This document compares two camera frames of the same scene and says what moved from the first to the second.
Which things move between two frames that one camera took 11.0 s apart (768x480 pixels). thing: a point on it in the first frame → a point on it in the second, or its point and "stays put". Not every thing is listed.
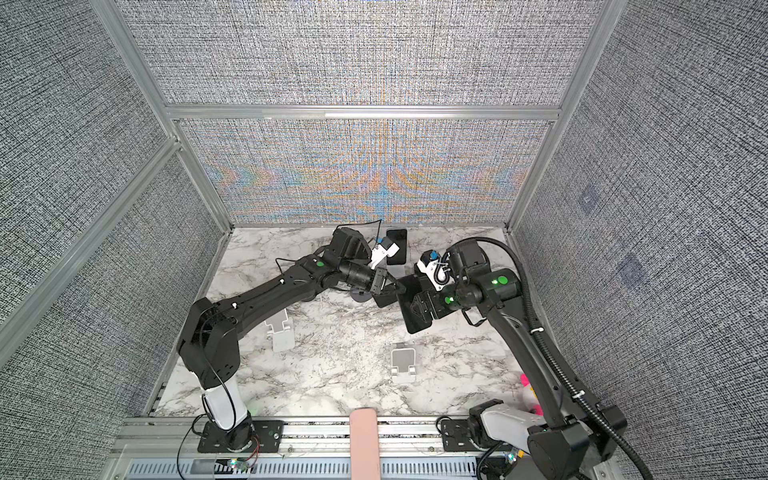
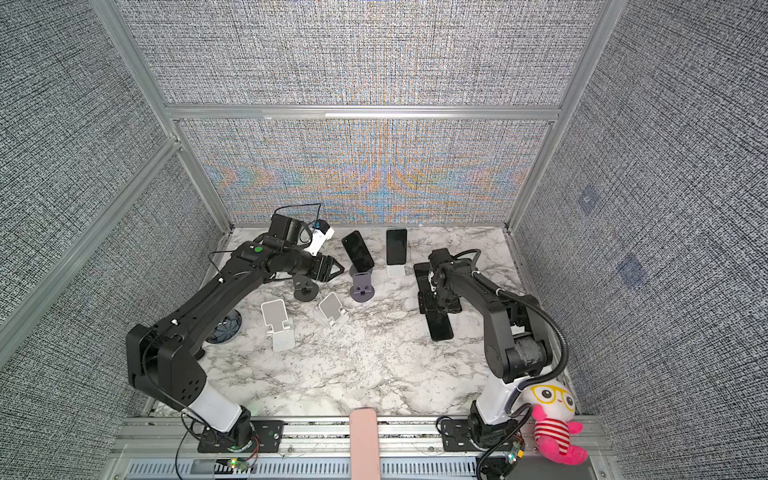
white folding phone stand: [283, 334] stays put
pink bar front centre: [364, 444] stays put
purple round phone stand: [361, 294] stays put
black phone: [414, 302] → [440, 326]
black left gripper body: [362, 276] → [301, 262]
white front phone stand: [403, 365] → [330, 310]
